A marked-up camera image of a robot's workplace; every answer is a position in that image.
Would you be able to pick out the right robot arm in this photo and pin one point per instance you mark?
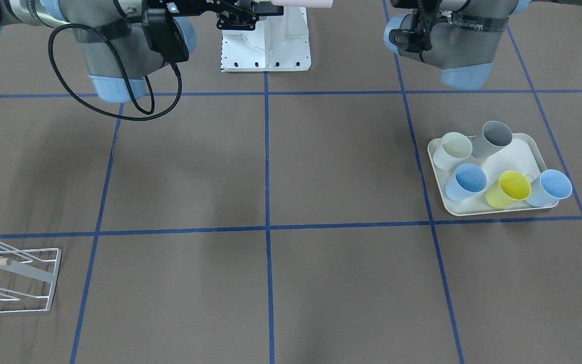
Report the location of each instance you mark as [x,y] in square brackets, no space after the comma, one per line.
[122,42]

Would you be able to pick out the grey plastic cup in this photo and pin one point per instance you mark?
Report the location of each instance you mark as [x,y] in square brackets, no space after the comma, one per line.
[493,137]

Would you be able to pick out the white wire cup rack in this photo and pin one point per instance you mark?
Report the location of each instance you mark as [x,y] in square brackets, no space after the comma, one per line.
[28,278]

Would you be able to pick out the pink plastic cup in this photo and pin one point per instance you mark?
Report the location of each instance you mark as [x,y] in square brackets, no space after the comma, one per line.
[319,4]

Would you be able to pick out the light blue plastic cup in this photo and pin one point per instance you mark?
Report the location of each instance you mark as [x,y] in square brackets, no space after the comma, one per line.
[548,188]

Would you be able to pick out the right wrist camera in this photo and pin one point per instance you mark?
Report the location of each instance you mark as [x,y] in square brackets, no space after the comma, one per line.
[163,35]

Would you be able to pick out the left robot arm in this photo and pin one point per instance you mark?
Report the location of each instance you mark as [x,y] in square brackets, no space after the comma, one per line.
[458,37]

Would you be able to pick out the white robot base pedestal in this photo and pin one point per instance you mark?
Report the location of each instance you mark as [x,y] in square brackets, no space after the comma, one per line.
[277,44]

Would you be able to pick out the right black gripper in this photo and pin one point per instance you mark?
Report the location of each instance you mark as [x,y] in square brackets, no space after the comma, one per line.
[232,19]

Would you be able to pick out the pale green plastic cup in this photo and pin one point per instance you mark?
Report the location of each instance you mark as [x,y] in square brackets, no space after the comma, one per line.
[453,149]

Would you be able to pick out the cream plastic tray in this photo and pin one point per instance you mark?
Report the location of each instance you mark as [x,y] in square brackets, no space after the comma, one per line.
[522,155]

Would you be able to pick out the yellow plastic cup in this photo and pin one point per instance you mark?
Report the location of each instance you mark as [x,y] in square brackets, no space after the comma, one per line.
[510,188]

